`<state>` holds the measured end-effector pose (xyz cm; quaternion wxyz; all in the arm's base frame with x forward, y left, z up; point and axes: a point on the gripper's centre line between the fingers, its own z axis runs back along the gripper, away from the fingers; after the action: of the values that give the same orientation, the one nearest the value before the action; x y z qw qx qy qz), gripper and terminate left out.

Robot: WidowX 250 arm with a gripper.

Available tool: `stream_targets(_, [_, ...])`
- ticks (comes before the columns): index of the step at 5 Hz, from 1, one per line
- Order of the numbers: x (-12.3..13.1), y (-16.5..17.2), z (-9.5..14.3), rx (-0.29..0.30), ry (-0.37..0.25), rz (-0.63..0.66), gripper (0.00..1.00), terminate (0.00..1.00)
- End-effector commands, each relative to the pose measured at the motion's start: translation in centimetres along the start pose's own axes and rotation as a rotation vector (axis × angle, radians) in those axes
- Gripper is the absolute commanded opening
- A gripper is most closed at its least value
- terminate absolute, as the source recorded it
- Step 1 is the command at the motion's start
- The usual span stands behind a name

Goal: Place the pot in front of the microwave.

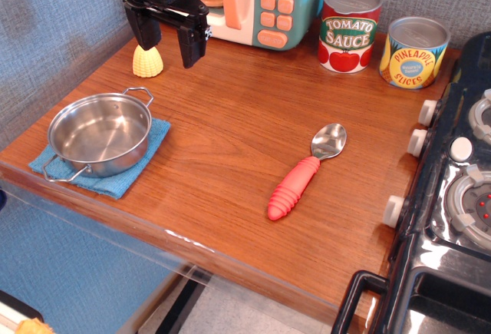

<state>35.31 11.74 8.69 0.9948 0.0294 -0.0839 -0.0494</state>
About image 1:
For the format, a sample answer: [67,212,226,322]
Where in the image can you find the blue cloth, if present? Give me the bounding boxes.
[28,118,171,200]

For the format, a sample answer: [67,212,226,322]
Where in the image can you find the white stove knob top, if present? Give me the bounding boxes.
[418,100,438,127]

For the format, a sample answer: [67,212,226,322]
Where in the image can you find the white round stove button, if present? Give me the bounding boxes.
[450,137,473,162]

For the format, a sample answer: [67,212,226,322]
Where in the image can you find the black toy stove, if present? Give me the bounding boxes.
[331,31,491,334]

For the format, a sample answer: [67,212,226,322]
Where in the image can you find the grey stove burner front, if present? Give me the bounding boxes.
[446,164,490,250]

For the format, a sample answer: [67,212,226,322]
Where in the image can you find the pineapple slices can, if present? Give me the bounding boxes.
[379,16,450,90]

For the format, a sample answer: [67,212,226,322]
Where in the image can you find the black oven door handle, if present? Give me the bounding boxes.
[331,270,389,333]

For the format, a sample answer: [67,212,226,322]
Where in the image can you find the orange object bottom left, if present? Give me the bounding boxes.
[15,318,54,334]

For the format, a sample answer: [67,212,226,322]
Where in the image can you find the teal toy microwave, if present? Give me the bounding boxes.
[201,0,323,51]

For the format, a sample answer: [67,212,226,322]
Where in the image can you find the grey stove burner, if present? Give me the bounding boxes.
[446,164,490,250]
[468,89,491,144]

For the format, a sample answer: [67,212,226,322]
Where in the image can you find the red-handled metal spoon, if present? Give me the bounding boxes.
[267,123,348,221]

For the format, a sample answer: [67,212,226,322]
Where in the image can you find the white stove knob middle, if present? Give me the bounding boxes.
[407,129,427,157]

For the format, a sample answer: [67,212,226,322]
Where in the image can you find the stainless steel pot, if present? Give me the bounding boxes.
[41,87,154,183]

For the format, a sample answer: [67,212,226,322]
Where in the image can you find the tomato sauce can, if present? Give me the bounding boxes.
[318,0,382,74]

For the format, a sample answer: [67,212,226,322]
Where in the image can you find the grey stove burner rear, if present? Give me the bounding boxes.
[468,89,491,144]

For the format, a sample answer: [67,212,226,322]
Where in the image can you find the yellow toy corn piece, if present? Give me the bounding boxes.
[132,45,164,78]

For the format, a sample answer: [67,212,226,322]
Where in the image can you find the white stove knob bottom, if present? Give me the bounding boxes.
[383,195,405,229]

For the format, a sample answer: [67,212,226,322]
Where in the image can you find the white stove knob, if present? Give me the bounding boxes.
[418,100,438,127]
[383,195,405,229]
[407,129,427,157]

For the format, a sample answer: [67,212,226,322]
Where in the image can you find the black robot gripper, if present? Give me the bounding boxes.
[123,0,208,68]

